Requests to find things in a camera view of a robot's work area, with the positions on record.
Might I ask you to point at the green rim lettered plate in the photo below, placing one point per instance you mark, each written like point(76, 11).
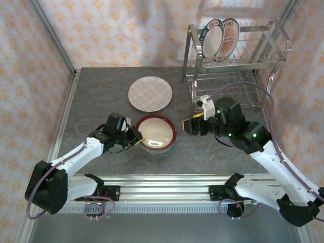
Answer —
point(212, 40)

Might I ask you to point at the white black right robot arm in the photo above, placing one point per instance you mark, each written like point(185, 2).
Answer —
point(278, 164)

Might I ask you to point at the cream blue plaid plate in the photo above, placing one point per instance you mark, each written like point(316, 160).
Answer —
point(150, 93)

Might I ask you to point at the orange sunburst plate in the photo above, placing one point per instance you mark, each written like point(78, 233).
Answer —
point(231, 35)

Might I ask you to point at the aluminium frame post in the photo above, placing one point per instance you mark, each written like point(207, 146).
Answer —
point(54, 38)
point(288, 12)

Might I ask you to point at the aluminium table side rail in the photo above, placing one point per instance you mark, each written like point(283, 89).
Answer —
point(64, 116)

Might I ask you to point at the dark red rim plate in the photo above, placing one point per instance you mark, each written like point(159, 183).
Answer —
point(155, 129)

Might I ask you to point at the stainless steel dish rack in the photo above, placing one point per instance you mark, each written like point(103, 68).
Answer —
point(243, 65)

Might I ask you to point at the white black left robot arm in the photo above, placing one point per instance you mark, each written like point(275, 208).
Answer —
point(76, 155)

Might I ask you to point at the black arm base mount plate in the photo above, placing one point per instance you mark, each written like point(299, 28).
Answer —
point(216, 192)
point(112, 193)

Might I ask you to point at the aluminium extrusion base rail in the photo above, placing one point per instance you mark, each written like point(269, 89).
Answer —
point(164, 189)

